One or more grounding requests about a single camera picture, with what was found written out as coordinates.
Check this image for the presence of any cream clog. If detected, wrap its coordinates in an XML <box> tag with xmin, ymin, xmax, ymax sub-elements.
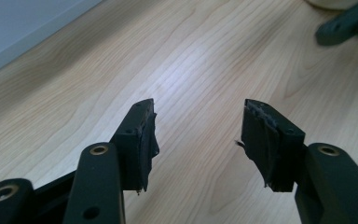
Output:
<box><xmin>304</xmin><ymin>0</ymin><xmax>358</xmax><ymax>11</ymax></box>

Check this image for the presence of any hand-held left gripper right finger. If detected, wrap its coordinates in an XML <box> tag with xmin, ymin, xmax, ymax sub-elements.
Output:
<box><xmin>235</xmin><ymin>98</ymin><xmax>307</xmax><ymax>193</ymax></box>

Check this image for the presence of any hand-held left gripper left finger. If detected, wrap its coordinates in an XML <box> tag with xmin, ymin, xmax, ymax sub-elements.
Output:
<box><xmin>110</xmin><ymin>98</ymin><xmax>160</xmax><ymax>195</ymax></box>

